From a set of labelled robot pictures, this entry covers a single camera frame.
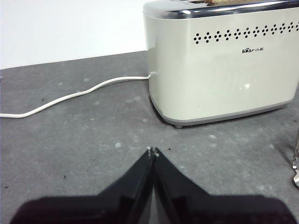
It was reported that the cream white toaster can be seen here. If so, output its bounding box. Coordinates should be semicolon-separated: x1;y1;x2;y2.
142;0;299;129

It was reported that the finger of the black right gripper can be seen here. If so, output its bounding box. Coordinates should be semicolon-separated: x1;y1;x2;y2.
150;147;298;224

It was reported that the white power cable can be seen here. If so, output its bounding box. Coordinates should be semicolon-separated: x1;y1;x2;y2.
0;75;155;119

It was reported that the brown bread slice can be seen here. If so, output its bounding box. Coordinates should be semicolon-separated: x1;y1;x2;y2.
205;0;234;6

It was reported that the steel toast rack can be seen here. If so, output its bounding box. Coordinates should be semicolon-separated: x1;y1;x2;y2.
291;140;299;187

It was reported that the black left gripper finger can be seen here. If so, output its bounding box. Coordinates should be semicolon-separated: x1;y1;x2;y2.
9;148;154;224

